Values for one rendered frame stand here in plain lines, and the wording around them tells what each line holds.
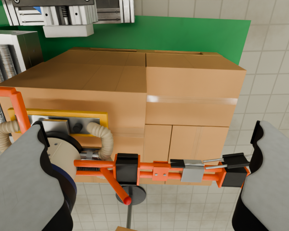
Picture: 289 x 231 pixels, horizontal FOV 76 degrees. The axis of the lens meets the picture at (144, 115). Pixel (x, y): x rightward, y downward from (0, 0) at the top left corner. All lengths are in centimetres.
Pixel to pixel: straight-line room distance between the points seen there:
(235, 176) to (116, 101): 50
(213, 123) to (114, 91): 81
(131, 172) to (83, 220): 268
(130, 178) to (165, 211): 235
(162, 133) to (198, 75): 46
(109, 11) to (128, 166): 109
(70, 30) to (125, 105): 33
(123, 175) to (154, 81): 67
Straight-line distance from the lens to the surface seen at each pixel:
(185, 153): 147
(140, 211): 297
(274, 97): 217
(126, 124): 81
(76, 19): 67
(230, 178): 69
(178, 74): 115
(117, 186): 58
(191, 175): 65
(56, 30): 69
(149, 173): 65
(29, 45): 130
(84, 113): 67
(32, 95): 87
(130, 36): 164
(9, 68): 137
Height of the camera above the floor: 163
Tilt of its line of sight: 61 degrees down
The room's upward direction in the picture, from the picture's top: 180 degrees counter-clockwise
